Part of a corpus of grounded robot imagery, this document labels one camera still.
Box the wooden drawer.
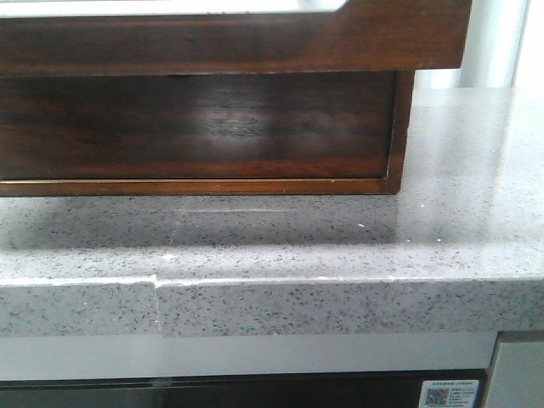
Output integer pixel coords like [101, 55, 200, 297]
[1, 1, 472, 77]
[0, 71, 399, 180]

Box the black appliance under counter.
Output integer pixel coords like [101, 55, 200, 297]
[1, 370, 487, 407]

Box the grey cabinet door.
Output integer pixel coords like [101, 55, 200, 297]
[484, 331, 543, 407]

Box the dark wooden drawer cabinet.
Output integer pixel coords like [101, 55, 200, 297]
[0, 68, 416, 197]

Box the white QR code sticker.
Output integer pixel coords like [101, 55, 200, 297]
[418, 380, 479, 408]

